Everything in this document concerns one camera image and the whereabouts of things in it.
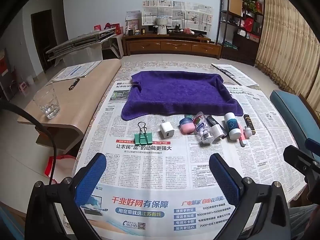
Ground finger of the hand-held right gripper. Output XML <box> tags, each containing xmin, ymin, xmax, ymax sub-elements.
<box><xmin>283</xmin><ymin>145</ymin><xmax>320</xmax><ymax>188</ymax></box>
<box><xmin>305</xmin><ymin>137</ymin><xmax>320</xmax><ymax>159</ymax></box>

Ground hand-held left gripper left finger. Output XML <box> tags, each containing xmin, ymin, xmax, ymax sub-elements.
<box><xmin>24</xmin><ymin>152</ymin><xmax>107</xmax><ymax>240</ymax></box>

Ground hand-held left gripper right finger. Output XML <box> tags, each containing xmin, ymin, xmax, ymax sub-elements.
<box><xmin>209</xmin><ymin>153</ymin><xmax>292</xmax><ymax>240</ymax></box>

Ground pink pen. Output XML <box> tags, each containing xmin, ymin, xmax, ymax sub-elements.
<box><xmin>236</xmin><ymin>122</ymin><xmax>248</xmax><ymax>147</ymax></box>

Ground white bottle with blue label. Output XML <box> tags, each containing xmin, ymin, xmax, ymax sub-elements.
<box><xmin>223</xmin><ymin>112</ymin><xmax>241</xmax><ymax>140</ymax></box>

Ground clear plastic tablet bottle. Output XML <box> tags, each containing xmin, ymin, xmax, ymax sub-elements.
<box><xmin>192</xmin><ymin>111</ymin><xmax>215</xmax><ymax>144</ymax></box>

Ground black patterned lighter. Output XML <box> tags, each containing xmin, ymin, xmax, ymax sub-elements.
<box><xmin>243</xmin><ymin>114</ymin><xmax>257</xmax><ymax>135</ymax></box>

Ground pink jar with blue lid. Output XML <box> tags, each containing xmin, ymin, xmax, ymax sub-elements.
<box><xmin>179</xmin><ymin>114</ymin><xmax>195</xmax><ymax>134</ymax></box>

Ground green binder clip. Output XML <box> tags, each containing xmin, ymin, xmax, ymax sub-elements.
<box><xmin>134</xmin><ymin>122</ymin><xmax>152</xmax><ymax>145</ymax></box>

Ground white USB charger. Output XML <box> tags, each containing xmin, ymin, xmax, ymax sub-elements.
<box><xmin>160</xmin><ymin>121</ymin><xmax>175</xmax><ymax>140</ymax></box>

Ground blue chair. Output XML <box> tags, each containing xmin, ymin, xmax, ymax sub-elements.
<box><xmin>269</xmin><ymin>90</ymin><xmax>320</xmax><ymax>155</ymax></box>

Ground black tube with white cap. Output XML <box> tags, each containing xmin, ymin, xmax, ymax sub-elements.
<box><xmin>206</xmin><ymin>115</ymin><xmax>227</xmax><ymax>140</ymax></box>

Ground person's grey trouser leg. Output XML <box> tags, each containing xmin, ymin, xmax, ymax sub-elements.
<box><xmin>287</xmin><ymin>204</ymin><xmax>320</xmax><ymax>240</ymax></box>

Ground beige wooden side table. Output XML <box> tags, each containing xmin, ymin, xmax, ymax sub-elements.
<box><xmin>17</xmin><ymin>59</ymin><xmax>122</xmax><ymax>163</ymax></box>

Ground clear drinking glass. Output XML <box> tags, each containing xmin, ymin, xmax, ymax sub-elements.
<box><xmin>33</xmin><ymin>84</ymin><xmax>61</xmax><ymax>120</ymax></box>

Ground black pen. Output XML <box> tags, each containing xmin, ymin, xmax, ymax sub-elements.
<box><xmin>68</xmin><ymin>78</ymin><xmax>80</xmax><ymax>91</ymax></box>

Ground purple towel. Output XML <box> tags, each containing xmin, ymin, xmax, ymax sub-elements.
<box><xmin>121</xmin><ymin>70</ymin><xmax>244</xmax><ymax>121</ymax></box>

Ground folded newspaper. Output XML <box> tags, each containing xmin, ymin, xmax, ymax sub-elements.
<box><xmin>211</xmin><ymin>63</ymin><xmax>259</xmax><ymax>88</ymax></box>

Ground beige patterned curtain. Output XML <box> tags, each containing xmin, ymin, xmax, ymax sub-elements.
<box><xmin>255</xmin><ymin>0</ymin><xmax>320</xmax><ymax>100</ymax></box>

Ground white printed paper sheet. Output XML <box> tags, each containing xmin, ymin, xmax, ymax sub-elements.
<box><xmin>51</xmin><ymin>61</ymin><xmax>102</xmax><ymax>82</ymax></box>

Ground dark wooden shelf unit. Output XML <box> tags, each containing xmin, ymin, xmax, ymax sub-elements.
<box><xmin>216</xmin><ymin>0</ymin><xmax>265</xmax><ymax>65</ymax></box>

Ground floral patterned table cover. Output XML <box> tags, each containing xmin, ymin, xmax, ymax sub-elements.
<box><xmin>117</xmin><ymin>60</ymin><xmax>225</xmax><ymax>83</ymax></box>

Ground grey folding cots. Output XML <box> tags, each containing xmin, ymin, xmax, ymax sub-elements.
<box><xmin>46</xmin><ymin>29</ymin><xmax>117</xmax><ymax>60</ymax></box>

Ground brown wooden television cabinet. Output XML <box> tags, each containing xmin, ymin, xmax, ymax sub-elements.
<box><xmin>122</xmin><ymin>34</ymin><xmax>222</xmax><ymax>60</ymax></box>

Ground dark wooden door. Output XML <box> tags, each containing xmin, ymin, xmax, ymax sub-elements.
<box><xmin>31</xmin><ymin>9</ymin><xmax>54</xmax><ymax>73</ymax></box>

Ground dark tea tray set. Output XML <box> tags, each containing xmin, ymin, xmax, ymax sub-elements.
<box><xmin>170</xmin><ymin>24</ymin><xmax>204</xmax><ymax>38</ymax></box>

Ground red gift boxes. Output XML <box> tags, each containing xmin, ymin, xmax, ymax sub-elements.
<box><xmin>94</xmin><ymin>23</ymin><xmax>120</xmax><ymax>35</ymax></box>

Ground brown cardboard box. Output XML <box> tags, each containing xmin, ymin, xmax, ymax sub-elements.
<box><xmin>229</xmin><ymin>0</ymin><xmax>243</xmax><ymax>17</ymax></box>

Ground newspaper sheets over television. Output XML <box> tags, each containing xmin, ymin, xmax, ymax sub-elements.
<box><xmin>142</xmin><ymin>0</ymin><xmax>213</xmax><ymax>33</ymax></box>

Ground white wrapped bouquet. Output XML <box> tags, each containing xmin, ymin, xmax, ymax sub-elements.
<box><xmin>155</xmin><ymin>16</ymin><xmax>167</xmax><ymax>35</ymax></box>

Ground black cable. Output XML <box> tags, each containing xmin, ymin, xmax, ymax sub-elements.
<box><xmin>0</xmin><ymin>99</ymin><xmax>57</xmax><ymax>184</ymax></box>

